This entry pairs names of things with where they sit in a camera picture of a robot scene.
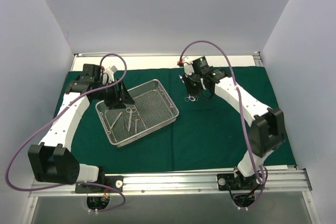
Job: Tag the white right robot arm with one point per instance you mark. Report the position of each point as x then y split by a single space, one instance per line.
263 127

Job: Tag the steel wire mesh tray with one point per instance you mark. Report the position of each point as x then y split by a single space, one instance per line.
155 110

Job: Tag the dark green surgical cloth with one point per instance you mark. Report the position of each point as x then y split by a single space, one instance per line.
205 135

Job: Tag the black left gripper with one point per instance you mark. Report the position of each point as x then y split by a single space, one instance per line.
115 94

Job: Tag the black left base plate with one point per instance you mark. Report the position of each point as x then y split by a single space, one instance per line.
105 184

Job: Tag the steel surgical scissors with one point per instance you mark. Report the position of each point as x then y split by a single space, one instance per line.
191 98

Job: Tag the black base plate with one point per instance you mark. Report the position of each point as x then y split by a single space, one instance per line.
105 184
232 181

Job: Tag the steel surgical forceps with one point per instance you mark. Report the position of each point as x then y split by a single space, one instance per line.
130 111

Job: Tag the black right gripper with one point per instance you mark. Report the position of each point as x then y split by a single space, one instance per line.
190 87

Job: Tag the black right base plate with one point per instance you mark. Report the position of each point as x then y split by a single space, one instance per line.
232 181

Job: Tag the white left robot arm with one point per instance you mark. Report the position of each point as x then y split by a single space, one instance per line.
51 160

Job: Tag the aluminium front frame rail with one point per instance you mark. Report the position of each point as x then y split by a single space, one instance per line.
280 179

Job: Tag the steel tweezers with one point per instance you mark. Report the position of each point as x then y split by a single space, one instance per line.
115 120

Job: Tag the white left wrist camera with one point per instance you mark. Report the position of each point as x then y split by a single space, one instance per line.
108 75

